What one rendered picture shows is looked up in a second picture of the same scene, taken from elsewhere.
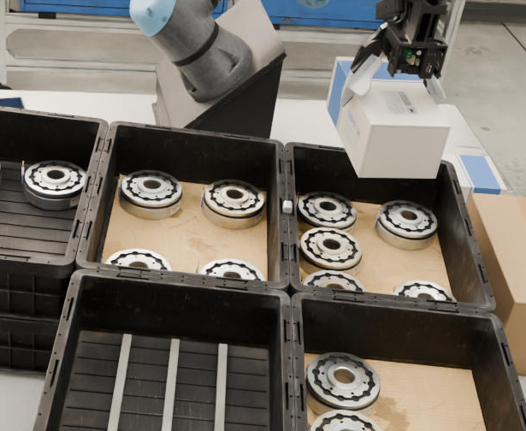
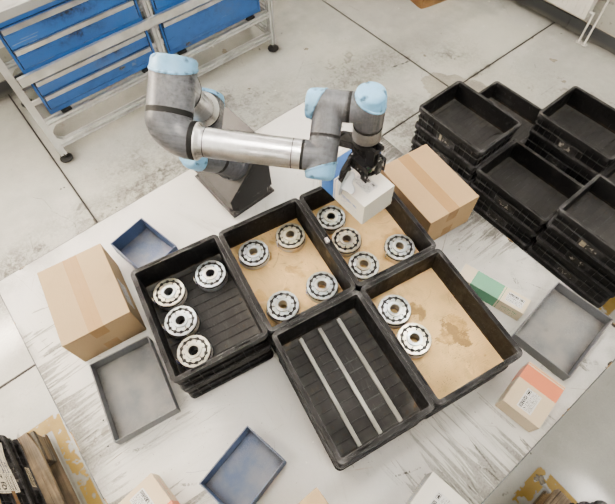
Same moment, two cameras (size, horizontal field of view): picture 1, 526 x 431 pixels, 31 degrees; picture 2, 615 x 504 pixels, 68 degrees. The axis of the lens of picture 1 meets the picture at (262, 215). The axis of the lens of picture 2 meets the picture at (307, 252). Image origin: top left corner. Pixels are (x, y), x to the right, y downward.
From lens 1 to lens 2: 72 cm
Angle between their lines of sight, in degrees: 27
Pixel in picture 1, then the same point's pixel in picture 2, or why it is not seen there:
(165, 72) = not seen: hidden behind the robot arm
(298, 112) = not seen: hidden behind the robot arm
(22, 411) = (269, 382)
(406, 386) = (414, 292)
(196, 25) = not seen: hidden behind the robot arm
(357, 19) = (222, 24)
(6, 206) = (198, 299)
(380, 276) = (370, 239)
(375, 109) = (359, 194)
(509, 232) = (407, 182)
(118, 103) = (179, 185)
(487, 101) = (297, 29)
